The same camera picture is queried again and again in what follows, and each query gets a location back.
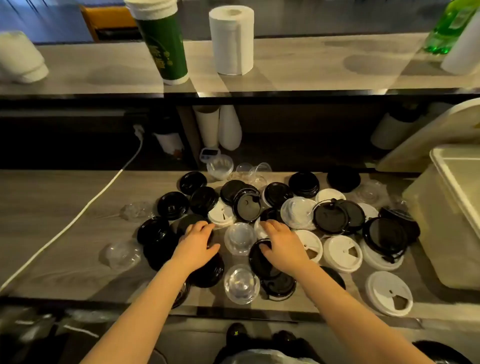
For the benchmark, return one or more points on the white ceramic mug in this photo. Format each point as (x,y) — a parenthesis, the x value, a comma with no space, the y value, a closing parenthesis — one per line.
(20,60)

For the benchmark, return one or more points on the white paper cup sleeve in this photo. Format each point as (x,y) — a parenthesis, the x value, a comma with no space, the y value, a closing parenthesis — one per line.
(207,127)

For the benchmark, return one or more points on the small white digital timer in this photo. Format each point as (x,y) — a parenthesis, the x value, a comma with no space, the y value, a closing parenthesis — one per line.
(209,153)

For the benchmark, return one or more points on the green paper cup stack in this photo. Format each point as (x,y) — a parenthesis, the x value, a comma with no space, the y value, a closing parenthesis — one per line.
(165,48)

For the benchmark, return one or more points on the person's left black shoe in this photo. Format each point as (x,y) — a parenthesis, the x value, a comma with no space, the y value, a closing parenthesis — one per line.
(236,333)

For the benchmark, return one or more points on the yellow wooden chair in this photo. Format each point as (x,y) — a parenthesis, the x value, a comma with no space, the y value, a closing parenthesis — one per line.
(108,17)

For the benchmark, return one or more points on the green plastic bottle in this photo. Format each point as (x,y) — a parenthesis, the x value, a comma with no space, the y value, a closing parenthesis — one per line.
(446,26)

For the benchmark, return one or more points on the person's left hand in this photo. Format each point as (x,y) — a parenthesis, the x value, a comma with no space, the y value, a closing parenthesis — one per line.
(193,247)

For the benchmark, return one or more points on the white canister with black lid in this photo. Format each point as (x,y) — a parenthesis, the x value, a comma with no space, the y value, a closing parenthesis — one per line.
(169,142)

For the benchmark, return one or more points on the person's right forearm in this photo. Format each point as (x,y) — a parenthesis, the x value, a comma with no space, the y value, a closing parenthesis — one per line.
(348,315)

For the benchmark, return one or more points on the person's white shirt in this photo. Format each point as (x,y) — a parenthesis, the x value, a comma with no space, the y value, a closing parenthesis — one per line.
(270,358)

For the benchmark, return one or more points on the tall white paper cup stack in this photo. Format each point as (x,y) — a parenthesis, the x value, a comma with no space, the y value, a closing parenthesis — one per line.
(463,52)

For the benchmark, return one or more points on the white paper towel roll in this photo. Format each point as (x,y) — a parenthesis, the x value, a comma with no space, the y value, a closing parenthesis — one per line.
(232,45)

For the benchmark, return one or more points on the person's right hand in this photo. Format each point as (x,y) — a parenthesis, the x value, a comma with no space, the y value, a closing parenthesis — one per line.
(287,249)

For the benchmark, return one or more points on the person's black shoe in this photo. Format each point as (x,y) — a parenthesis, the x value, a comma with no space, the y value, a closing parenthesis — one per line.
(284,337)
(236,333)

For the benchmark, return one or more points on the white plastic storage bin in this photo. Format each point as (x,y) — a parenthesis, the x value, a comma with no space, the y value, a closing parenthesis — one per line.
(431,225)

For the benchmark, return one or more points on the white bin lid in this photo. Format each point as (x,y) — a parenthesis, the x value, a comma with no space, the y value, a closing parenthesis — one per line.
(431,138)

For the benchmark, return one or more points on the person's right black shoe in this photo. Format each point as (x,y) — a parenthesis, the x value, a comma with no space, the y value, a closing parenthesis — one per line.
(284,337)

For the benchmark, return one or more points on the pile of black cup lids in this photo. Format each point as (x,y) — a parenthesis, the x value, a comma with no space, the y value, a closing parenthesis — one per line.
(172,205)

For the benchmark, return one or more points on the person's left forearm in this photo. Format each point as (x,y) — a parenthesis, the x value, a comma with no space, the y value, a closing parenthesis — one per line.
(142,318)

